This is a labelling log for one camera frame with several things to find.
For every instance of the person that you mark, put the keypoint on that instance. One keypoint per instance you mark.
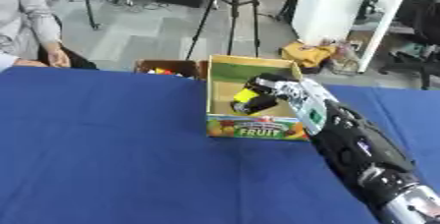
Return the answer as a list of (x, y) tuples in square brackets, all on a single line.
[(28, 21)]

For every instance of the white panel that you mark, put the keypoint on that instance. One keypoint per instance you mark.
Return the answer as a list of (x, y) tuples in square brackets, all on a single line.
[(326, 8)]

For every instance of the clear plastic bag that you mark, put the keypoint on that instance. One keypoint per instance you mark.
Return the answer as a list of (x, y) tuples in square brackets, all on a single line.
[(345, 58)]

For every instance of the thin black stand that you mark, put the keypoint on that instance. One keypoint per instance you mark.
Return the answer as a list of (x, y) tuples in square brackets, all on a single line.
[(87, 2)]

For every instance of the white desk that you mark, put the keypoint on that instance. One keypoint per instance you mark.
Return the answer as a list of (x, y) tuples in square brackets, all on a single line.
[(395, 5)]

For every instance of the black office chair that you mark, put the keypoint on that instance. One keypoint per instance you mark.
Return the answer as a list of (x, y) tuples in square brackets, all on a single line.
[(421, 44)]

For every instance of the black camera tripod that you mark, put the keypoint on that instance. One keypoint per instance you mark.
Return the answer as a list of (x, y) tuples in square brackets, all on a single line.
[(234, 11)]

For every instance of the yellow bag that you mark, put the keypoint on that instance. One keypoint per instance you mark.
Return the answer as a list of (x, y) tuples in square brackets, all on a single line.
[(306, 54)]

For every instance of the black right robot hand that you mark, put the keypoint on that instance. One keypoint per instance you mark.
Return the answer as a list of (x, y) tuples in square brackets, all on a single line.
[(261, 100)]

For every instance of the tan cardboard box green inside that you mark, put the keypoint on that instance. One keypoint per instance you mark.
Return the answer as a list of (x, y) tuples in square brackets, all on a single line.
[(252, 110)]

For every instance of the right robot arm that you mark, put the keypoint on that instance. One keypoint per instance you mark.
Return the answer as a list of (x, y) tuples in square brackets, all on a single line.
[(355, 146)]

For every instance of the yellow toy block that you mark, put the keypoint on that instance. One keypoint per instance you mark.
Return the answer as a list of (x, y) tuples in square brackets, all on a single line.
[(245, 95)]

